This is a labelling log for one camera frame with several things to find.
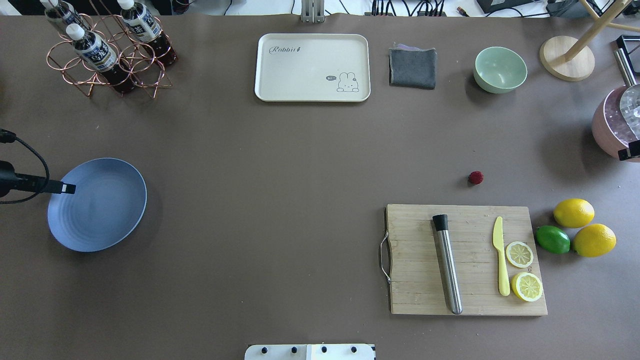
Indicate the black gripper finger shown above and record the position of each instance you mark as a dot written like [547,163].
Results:
[631,152]

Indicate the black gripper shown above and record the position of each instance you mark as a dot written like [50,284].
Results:
[35,183]

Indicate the blue plate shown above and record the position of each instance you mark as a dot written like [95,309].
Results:
[109,201]

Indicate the red strawberry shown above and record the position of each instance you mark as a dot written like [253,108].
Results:
[476,177]

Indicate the pink bowl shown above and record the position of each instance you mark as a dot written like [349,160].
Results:
[609,127]

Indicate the yellow lemon near bowl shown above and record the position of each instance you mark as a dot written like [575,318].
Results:
[573,213]

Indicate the yellow lemon outer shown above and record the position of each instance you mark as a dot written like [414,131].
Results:
[594,240]

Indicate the wooden cup tree stand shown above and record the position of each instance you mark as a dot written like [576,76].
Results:
[570,59]

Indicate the green lime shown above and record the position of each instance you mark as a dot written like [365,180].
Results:
[553,239]

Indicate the tea bottle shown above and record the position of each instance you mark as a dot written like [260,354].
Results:
[60,14]
[99,56]
[147,31]

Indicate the lemon slice upper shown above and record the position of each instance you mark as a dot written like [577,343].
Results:
[519,254]

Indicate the green bowl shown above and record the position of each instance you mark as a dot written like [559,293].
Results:
[499,70]

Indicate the yellow plastic knife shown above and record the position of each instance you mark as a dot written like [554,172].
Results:
[499,245]

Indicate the lemon half lower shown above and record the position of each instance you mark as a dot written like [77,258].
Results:
[527,286]

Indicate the steel muddler black cap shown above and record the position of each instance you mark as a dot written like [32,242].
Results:
[453,293]

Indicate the grey folded cloth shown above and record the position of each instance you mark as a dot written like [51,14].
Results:
[413,67]

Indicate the cream rabbit tray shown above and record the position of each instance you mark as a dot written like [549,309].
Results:
[312,67]

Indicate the copper wire bottle rack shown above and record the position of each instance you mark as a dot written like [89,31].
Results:
[147,73]

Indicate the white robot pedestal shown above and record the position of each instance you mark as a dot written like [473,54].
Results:
[322,351]

